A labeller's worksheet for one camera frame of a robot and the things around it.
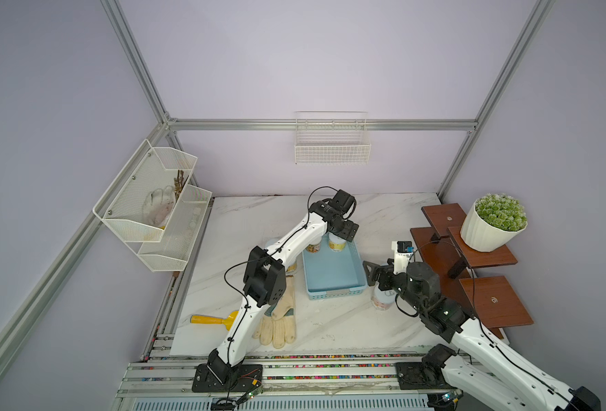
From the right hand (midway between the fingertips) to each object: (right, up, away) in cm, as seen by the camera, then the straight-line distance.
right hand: (377, 265), depth 79 cm
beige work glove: (-32, -20, +4) cm, 38 cm away
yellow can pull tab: (-11, +5, +19) cm, 23 cm away
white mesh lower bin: (-70, +3, +12) cm, 71 cm away
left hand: (-10, +10, +15) cm, 21 cm away
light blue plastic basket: (-13, -8, +22) cm, 26 cm away
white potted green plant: (+28, +13, -11) cm, 33 cm away
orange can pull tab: (-28, -4, +16) cm, 33 cm away
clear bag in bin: (-68, +19, -1) cm, 71 cm away
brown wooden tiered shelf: (+32, -10, -5) cm, 34 cm away
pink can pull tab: (+3, -13, +7) cm, 15 cm away
